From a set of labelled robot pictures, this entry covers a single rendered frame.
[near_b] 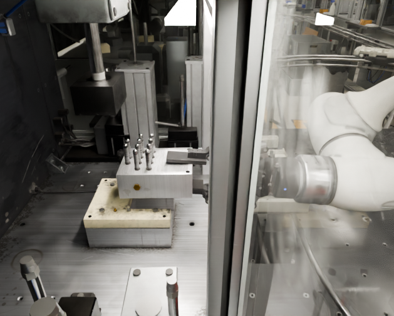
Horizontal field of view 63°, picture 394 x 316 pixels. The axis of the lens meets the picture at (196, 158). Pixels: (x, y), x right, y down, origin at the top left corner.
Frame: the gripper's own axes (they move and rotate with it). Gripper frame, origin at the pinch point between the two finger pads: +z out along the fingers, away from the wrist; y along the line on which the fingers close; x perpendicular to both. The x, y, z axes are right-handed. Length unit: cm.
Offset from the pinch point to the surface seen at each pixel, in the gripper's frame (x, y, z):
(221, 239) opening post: 23.0, 5.8, -4.7
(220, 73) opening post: 23.0, 24.0, -2.6
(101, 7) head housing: 5.9, 26.6, 11.4
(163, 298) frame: 30.4, 5.4, 1.0
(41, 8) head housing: 5.9, 26.0, 18.9
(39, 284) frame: 32.4, 9.0, 10.6
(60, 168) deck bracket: -19.9, -14.1, 31.5
